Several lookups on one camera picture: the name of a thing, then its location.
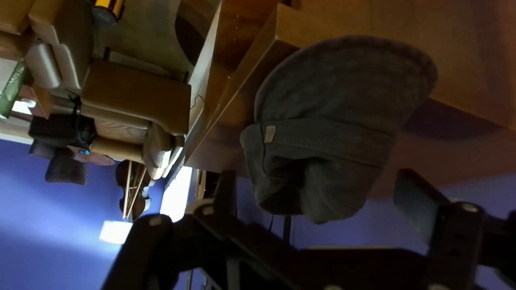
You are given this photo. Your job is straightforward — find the brown cardboard box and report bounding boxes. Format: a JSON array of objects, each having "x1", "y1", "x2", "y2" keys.
[{"x1": 79, "y1": 59, "x2": 193, "y2": 138}]

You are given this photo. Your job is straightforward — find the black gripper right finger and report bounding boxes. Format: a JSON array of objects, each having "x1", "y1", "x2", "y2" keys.
[{"x1": 393, "y1": 168, "x2": 490, "y2": 290}]

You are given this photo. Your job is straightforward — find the brown wooden cabinet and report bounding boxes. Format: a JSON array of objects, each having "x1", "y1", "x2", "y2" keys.
[{"x1": 184, "y1": 0, "x2": 516, "y2": 202}]

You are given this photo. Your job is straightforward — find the lit white wall lamp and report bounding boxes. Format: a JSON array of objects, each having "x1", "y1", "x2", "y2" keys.
[{"x1": 98, "y1": 220, "x2": 134, "y2": 247}]

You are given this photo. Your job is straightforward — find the dark grey cap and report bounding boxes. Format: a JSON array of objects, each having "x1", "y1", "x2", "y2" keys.
[{"x1": 238, "y1": 34, "x2": 440, "y2": 226}]

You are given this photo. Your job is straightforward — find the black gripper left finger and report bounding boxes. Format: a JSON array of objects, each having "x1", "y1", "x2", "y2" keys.
[{"x1": 100, "y1": 213, "x2": 185, "y2": 290}]

